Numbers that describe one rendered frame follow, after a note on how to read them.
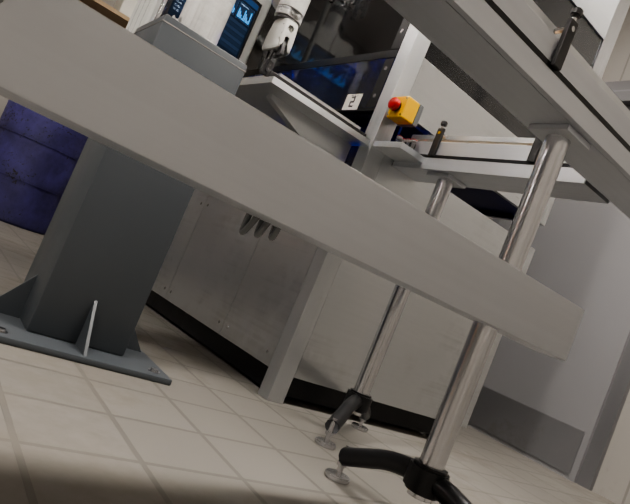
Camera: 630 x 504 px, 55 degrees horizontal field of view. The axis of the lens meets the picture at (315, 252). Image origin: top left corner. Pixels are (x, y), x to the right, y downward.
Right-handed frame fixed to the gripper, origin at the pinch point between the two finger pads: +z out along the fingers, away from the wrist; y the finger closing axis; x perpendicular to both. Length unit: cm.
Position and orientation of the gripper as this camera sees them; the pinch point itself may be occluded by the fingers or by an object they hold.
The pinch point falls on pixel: (266, 68)
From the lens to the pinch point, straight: 187.5
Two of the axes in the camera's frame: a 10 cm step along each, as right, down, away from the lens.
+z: -3.8, 9.2, -0.6
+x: -7.3, -3.4, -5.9
